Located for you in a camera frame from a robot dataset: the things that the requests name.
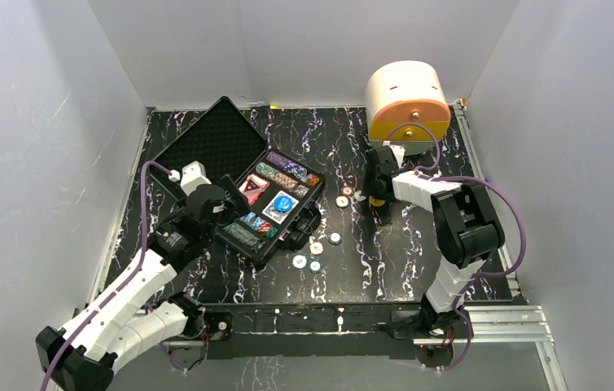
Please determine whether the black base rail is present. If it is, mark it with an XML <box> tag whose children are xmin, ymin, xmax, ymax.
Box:
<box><xmin>208</xmin><ymin>302</ymin><xmax>419</xmax><ymax>360</ymax></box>

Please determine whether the blue yellow chip fifty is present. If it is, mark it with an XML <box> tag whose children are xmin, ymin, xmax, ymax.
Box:
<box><xmin>328</xmin><ymin>232</ymin><xmax>342</xmax><ymax>244</ymax></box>

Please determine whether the blue playing card deck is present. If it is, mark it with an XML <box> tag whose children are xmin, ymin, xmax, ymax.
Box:
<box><xmin>262</xmin><ymin>191</ymin><xmax>300</xmax><ymax>225</ymax></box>

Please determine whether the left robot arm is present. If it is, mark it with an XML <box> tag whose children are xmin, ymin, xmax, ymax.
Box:
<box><xmin>35</xmin><ymin>175</ymin><xmax>249</xmax><ymax>390</ymax></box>

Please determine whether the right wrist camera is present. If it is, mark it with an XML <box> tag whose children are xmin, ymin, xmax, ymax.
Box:
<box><xmin>382</xmin><ymin>140</ymin><xmax>406</xmax><ymax>168</ymax></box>

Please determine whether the red white poker chip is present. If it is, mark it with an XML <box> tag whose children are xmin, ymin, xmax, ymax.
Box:
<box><xmin>340</xmin><ymin>185</ymin><xmax>354</xmax><ymax>197</ymax></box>

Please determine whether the white round drawer cabinet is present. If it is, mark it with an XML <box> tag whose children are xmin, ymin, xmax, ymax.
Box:
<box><xmin>365</xmin><ymin>60</ymin><xmax>451</xmax><ymax>156</ymax></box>

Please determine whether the white blue poker chip five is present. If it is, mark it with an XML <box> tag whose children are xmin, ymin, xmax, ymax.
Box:
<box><xmin>353</xmin><ymin>191</ymin><xmax>367</xmax><ymax>202</ymax></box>

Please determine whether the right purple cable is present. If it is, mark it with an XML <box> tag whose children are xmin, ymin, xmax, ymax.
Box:
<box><xmin>384</xmin><ymin>122</ymin><xmax>528</xmax><ymax>373</ymax></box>

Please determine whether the black poker set case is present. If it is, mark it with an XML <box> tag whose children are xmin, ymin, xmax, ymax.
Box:
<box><xmin>155</xmin><ymin>96</ymin><xmax>325</xmax><ymax>267</ymax></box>

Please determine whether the white poker chip one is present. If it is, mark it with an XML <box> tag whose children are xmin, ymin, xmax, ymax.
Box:
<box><xmin>336</xmin><ymin>195</ymin><xmax>349</xmax><ymax>209</ymax></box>

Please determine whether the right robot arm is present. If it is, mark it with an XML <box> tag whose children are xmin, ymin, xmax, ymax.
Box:
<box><xmin>364</xmin><ymin>146</ymin><xmax>505</xmax><ymax>339</ymax></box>

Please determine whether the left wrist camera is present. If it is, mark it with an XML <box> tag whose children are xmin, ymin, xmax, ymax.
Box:
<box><xmin>168</xmin><ymin>161</ymin><xmax>211</xmax><ymax>196</ymax></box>

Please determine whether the red white chip hundred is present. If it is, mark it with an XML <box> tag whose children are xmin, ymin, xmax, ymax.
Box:
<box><xmin>309</xmin><ymin>242</ymin><xmax>323</xmax><ymax>256</ymax></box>

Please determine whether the light blue chip ten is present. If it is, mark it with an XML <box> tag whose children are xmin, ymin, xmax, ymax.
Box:
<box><xmin>292</xmin><ymin>254</ymin><xmax>308</xmax><ymax>270</ymax></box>

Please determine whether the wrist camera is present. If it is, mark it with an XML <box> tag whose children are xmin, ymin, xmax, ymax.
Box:
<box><xmin>382</xmin><ymin>140</ymin><xmax>406</xmax><ymax>168</ymax></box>
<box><xmin>168</xmin><ymin>161</ymin><xmax>211</xmax><ymax>196</ymax></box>

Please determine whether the red playing card deck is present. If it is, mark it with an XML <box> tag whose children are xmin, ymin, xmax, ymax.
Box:
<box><xmin>239</xmin><ymin>174</ymin><xmax>270</xmax><ymax>205</ymax></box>

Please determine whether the yellow dealer button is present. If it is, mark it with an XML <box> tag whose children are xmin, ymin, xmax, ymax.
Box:
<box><xmin>368</xmin><ymin>196</ymin><xmax>385</xmax><ymax>207</ymax></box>

